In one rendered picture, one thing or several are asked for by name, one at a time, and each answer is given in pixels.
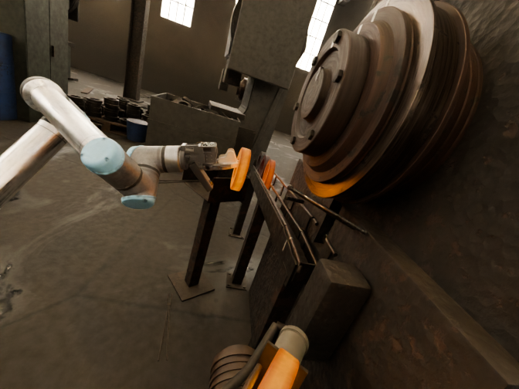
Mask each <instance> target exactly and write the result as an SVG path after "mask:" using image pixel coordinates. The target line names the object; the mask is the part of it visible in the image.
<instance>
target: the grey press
mask: <svg viewBox="0 0 519 389"><path fill-rule="evenodd" d="M317 1H318V0H238V1H237V3H236V5H235V7H234V9H233V13H232V18H231V24H230V29H229V36H228V41H227V45H226V52H225V56H224V57H225V58H226V60H227V62H226V68H225V69H222V75H221V78H220V82H219V90H223V91H226V92H227V89H228V85H229V84H230V85H233V86H237V87H239V84H240V81H241V79H242V75H246V76H248V80H247V83H246V88H245V91H244V94H243V100H242V103H241V105H240V107H239V109H236V108H233V107H228V106H226V105H223V104H221V103H216V102H213V101H211V100H210V101H209V109H210V110H214V111H216V112H217V113H218V114H219V115H221V112H223V113H224V114H225V115H226V116H227V117H231V118H233V119H234V120H236V118H237V117H238V118H239V120H240V122H241V123H240V125H239V131H238V134H237V137H236V145H235V147H234V148H233V149H234V151H235V154H236V158H237V157H238V154H239V151H240V149H241V148H242V147H244V148H247V149H250V150H251V158H250V163H249V169H248V170H249V171H251V168H252V166H253V163H254V160H257V159H258V157H259V155H260V152H261V151H262V152H266V150H267V148H268V146H269V143H270V140H271V137H272V135H273V132H274V129H275V126H276V123H277V121H278V119H279V116H280V112H281V110H282V108H283V104H284V102H285V99H286V97H287V94H288V91H289V88H290V85H291V83H292V80H293V77H294V74H295V72H296V66H297V64H298V62H299V61H300V59H301V57H302V55H303V54H304V50H305V48H306V45H307V38H308V29H309V26H310V22H311V19H312V17H313V14H314V10H315V8H316V5H317ZM221 116H222V115H221Z"/></svg>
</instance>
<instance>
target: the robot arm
mask: <svg viewBox="0 0 519 389"><path fill-rule="evenodd" d="M20 94H21V96H22V98H23V99H24V101H25V102H26V103H27V104H28V105H29V106H30V107H31V108H33V109H34V110H37V111H38V112H39V113H41V114H42V115H43V117H41V118H40V119H39V122H37V123H36V124H35V125H34V126H33V127H32V128H30V129H29V130H28V131H27V132H26V133H25V134H23V135H22V136H21V137H20V138H19V139H18V140H17V141H16V142H15V143H14V144H13V145H12V146H11V147H9V148H8V149H7V150H6V151H5V152H4V153H2V154H1V155H0V209H1V208H2V207H3V206H4V205H5V204H6V203H7V202H8V201H9V200H10V199H11V198H12V197H13V196H14V195H15V194H16V193H17V192H18V191H19V190H20V189H21V188H22V187H23V186H24V185H25V184H26V183H27V182H28V181H29V180H30V179H31V178H32V177H33V176H34V175H35V174H36V173H37V172H38V171H39V170H40V169H41V168H42V167H43V166H44V165H45V164H46V163H47V162H48V161H49V160H50V159H51V158H52V157H53V156H54V155H55V154H56V153H57V152H58V151H59V150H60V149H61V148H62V147H63V146H64V145H65V144H66V143H67V142H69V143H70V145H71V146H72V147H73V148H74V149H75V150H76V151H77V152H78V154H79V155H80V158H81V161H82V162H83V164H84V165H85V166H86V168H87V169H88V170H90V171H92V172H93V173H95V174H96V175H98V176H99V177H100V178H102V179H103V180H105V181H106V182H107V183H108V184H109V185H111V186H112V187H113V188H115V189H116V190H117V191H119V192H120V193H121V194H122V195H123V197H122V198H121V202H122V204H123V205H124V206H126V207H129V208H134V209H147V208H151V207H152V206H153V205H154V203H155V199H156V194H157V190H158V182H159V177H160V173H178V172H183V170H187V169H188V164H190V165H189V167H190V168H191V169H192V171H193V173H194V174H195V176H196V177H197V178H198V179H199V181H200V182H201V184H202V186H203V188H204V189H205V190H206V191H207V192H209V191H211V190H212V189H213V183H212V181H211V180H210V178H209V177H208V175H207V174H206V173H205V171H212V170H225V169H231V168H235V167H237V166H238V162H239V160H237V158H236V154H235V151H234V149H232V148H229V149H228V150H227V152H226V154H220V155H219V158H217V153H218V148H217V143H216V142H202V141H201V143H199V142H197V143H198V144H182V145H181V146H143V145H140V146H134V147H130V148H129V149H128V151H127V153H126V152H125V151H124V150H123V148H122V147H121V146H120V145H119V144H118V143H117V142H115V141H114V140H112V139H110V138H108V137H107V136H106V135H105V134H104V133H103V132H102V131H101V130H99V129H98V128H97V127H96V126H95V125H94V124H93V123H92V122H90V119H89V117H88V116H87V115H86V114H85V113H84V112H83V111H82V110H81V109H80V108H79V107H78V106H77V105H76V104H75V103H74V102H73V101H72V100H71V99H70V98H69V97H68V96H67V95H66V94H65V93H64V92H63V91H62V89H61V88H60V87H59V86H58V85H57V84H55V83H54V82H53V81H52V80H50V79H47V78H44V77H41V76H33V77H29V78H27V79H25V80H24V81H23V82H22V84H21V86H20ZM189 157H190V158H189ZM204 170H205V171H204Z"/></svg>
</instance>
